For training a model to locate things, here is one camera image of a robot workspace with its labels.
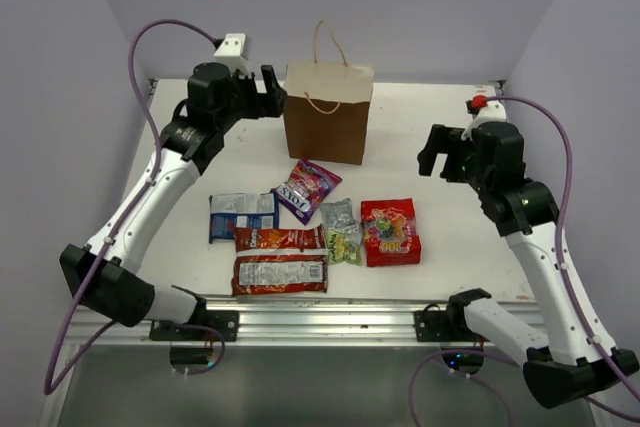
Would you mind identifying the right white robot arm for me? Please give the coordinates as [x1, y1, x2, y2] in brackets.
[418, 121, 639, 409]

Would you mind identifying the red candy bag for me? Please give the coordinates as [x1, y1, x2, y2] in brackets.
[360, 198, 422, 267]

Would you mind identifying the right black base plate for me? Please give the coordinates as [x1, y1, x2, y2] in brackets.
[413, 304, 481, 343]

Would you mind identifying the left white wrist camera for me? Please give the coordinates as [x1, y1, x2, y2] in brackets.
[213, 33, 251, 75]

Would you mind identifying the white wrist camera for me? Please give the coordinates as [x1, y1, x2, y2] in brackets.
[461, 95, 507, 141]
[213, 33, 251, 75]

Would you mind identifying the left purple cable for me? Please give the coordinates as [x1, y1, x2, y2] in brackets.
[43, 19, 227, 396]

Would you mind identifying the aluminium rail frame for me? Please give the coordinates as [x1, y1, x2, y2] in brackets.
[39, 77, 609, 427]

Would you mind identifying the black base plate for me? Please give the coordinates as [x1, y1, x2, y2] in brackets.
[413, 304, 481, 343]
[148, 310, 240, 342]

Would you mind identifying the green gummy candy bag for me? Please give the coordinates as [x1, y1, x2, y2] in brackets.
[320, 198, 363, 266]

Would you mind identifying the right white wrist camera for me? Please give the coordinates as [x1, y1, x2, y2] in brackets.
[461, 95, 507, 141]

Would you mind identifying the brown paper bag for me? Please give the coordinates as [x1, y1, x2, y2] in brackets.
[283, 20, 374, 165]

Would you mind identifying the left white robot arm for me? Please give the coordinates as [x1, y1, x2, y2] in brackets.
[60, 62, 286, 340]

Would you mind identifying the blue snack bag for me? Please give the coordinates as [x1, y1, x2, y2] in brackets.
[209, 192, 280, 243]

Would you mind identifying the purple Fox's candy bag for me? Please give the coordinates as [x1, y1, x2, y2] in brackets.
[272, 159, 342, 225]

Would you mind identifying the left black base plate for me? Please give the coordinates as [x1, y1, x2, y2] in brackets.
[148, 310, 240, 342]

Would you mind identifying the red Doritos chip bag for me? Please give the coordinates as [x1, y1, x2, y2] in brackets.
[231, 227, 328, 296]

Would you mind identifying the purple cable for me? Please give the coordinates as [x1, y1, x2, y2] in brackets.
[43, 19, 227, 396]
[407, 95, 640, 427]

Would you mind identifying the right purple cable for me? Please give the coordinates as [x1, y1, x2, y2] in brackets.
[407, 95, 640, 427]

